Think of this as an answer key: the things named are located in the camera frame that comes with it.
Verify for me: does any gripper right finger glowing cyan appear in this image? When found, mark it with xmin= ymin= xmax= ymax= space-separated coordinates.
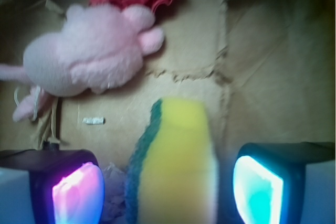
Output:
xmin=233 ymin=142 xmax=335 ymax=223

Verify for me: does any gripper left finger glowing pink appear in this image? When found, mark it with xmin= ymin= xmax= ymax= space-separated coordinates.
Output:
xmin=1 ymin=150 xmax=105 ymax=223

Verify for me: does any yellow green sponge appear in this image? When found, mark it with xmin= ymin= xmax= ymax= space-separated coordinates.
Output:
xmin=125 ymin=97 xmax=218 ymax=223

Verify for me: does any crumpled white paper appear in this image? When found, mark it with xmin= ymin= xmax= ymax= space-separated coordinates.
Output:
xmin=101 ymin=163 xmax=126 ymax=223

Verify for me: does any small white paper scrap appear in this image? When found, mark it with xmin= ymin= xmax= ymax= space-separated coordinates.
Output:
xmin=82 ymin=117 xmax=105 ymax=125

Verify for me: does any brown paper bag bin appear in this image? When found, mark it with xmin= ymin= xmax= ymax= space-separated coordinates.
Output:
xmin=0 ymin=0 xmax=336 ymax=224

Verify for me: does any pink plush toy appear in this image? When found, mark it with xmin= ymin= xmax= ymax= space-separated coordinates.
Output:
xmin=1 ymin=4 xmax=165 ymax=122

